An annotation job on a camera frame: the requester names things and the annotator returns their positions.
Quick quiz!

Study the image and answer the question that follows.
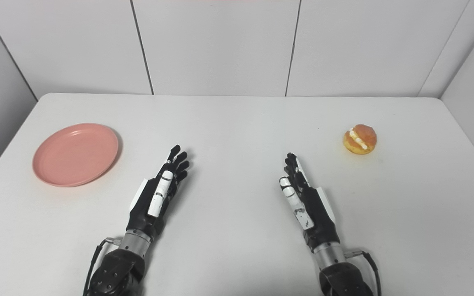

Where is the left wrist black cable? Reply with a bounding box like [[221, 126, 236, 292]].
[[83, 237, 122, 296]]

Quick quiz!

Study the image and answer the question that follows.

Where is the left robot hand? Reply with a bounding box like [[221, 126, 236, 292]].
[[126, 145, 190, 239]]

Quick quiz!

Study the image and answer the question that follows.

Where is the cream puff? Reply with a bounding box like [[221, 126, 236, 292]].
[[343, 124, 377, 155]]

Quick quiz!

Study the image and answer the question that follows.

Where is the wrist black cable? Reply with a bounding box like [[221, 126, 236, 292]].
[[83, 237, 122, 296], [345, 250, 382, 296]]

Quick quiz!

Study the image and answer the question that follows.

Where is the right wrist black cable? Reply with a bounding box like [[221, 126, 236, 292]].
[[345, 250, 382, 296]]

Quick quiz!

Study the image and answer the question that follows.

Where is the pink plate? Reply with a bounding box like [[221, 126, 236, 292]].
[[33, 123, 119, 187]]

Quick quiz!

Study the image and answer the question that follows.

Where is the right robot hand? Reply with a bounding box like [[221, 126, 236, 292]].
[[279, 153, 340, 253]]

